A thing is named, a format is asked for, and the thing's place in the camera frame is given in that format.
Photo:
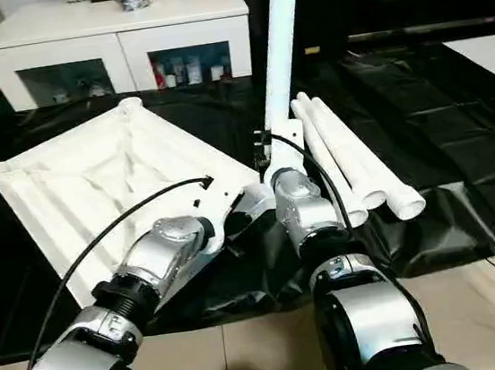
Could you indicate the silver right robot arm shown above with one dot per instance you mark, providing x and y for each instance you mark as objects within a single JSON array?
[{"x": 341, "y": 282}]

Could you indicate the white flat board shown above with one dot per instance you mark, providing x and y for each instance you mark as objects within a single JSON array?
[{"x": 489, "y": 56}]

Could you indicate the black mat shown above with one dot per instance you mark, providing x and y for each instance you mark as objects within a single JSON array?
[{"x": 460, "y": 150}]

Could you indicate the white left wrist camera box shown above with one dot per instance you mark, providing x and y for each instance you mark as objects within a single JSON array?
[{"x": 225, "y": 208}]

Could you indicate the small white bottle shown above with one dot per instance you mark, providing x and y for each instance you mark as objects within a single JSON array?
[{"x": 215, "y": 67}]

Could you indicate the white plastic table top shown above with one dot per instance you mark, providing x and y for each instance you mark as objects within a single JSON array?
[{"x": 93, "y": 177}]

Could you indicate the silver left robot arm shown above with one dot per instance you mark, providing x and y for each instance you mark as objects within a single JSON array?
[{"x": 127, "y": 308}]

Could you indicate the white plastic table leg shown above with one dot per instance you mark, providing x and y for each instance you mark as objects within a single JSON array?
[
  {"x": 353, "y": 163},
  {"x": 281, "y": 54},
  {"x": 382, "y": 177},
  {"x": 332, "y": 170}
]

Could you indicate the small red bottle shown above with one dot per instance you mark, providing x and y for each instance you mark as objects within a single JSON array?
[{"x": 159, "y": 75}]

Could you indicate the white cabinet with glass doors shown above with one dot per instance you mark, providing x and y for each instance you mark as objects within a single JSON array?
[{"x": 102, "y": 31}]

